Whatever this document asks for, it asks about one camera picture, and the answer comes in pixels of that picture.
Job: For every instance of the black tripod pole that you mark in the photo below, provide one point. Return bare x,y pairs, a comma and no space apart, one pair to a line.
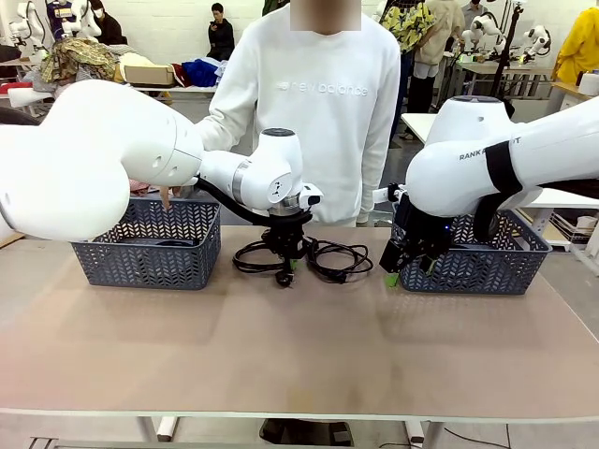
505,56

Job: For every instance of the cardboard box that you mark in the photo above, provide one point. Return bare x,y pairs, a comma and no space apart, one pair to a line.
150,75

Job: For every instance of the person in black with mask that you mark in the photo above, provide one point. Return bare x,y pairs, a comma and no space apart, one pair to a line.
110,30

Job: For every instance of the grey background work table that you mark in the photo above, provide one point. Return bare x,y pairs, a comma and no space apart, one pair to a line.
529,69

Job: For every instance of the maroon cloth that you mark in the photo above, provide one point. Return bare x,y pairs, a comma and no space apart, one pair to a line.
178,75

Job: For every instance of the person's left forearm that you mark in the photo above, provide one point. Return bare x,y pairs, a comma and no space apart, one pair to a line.
374,159

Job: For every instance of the person's left hand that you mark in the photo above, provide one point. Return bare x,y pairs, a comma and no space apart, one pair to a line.
363,219

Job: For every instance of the white table leg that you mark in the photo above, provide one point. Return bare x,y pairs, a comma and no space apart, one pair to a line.
161,428
423,432

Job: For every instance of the pile of patterned clothes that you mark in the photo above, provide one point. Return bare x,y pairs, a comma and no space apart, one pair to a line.
75,56

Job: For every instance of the person in yellow floral shirt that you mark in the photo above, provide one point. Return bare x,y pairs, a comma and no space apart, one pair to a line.
407,25

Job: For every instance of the person in beige jacket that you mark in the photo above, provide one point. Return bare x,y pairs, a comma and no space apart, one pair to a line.
437,33

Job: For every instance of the blue cloth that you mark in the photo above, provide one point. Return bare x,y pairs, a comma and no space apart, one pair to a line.
199,70

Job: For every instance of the seated person in black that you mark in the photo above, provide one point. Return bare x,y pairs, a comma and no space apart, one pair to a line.
221,36

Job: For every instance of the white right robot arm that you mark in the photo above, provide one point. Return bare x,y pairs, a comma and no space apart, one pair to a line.
449,178

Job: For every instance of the person in yellow jacket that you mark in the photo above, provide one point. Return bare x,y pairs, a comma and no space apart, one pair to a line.
580,42

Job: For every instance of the person's right forearm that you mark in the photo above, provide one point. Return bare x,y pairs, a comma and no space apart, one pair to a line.
224,126

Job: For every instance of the pink checkered cloth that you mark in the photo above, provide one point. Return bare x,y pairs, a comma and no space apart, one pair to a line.
139,188

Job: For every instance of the white background table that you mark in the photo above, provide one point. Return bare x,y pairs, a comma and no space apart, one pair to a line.
187,89

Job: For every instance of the purple and yellow jersey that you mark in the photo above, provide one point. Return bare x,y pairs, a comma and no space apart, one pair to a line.
63,18

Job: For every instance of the person's right hand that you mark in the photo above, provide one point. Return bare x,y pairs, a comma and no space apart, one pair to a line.
168,194

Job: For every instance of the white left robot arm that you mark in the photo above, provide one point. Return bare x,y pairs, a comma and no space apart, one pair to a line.
93,140

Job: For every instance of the white roll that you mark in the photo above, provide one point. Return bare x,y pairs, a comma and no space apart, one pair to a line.
589,82

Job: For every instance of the person in white sweatshirt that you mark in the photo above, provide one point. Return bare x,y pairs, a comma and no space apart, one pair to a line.
327,140

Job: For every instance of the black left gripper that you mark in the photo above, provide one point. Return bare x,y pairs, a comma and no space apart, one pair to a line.
286,239

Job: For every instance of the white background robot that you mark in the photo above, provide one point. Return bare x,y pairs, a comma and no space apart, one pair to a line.
482,28
538,39
86,18
23,23

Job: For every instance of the blue-grey plastic basket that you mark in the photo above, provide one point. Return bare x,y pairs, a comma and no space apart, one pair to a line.
140,266
491,271

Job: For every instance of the black foot pedal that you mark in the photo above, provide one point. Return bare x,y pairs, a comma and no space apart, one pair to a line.
304,432

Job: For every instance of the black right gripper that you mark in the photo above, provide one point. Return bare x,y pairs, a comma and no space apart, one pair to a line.
421,234

